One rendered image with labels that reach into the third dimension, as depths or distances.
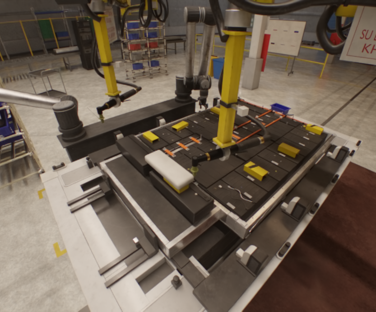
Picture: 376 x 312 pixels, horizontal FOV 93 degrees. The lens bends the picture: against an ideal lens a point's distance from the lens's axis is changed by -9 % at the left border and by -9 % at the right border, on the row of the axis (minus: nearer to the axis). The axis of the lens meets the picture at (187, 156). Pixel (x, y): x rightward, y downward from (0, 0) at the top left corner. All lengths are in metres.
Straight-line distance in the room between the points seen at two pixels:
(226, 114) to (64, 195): 1.32
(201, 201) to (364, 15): 0.97
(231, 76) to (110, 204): 1.22
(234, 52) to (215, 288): 1.03
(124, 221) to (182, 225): 0.49
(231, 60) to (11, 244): 2.74
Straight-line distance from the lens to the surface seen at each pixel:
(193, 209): 1.04
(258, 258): 1.05
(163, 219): 1.14
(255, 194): 1.30
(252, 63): 6.52
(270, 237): 1.30
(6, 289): 2.59
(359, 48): 0.87
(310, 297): 2.25
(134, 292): 1.16
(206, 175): 1.36
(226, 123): 0.89
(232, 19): 0.79
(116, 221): 1.48
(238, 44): 0.81
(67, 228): 1.49
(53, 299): 2.30
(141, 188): 1.33
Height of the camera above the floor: 1.92
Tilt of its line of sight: 36 degrees down
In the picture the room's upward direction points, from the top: straight up
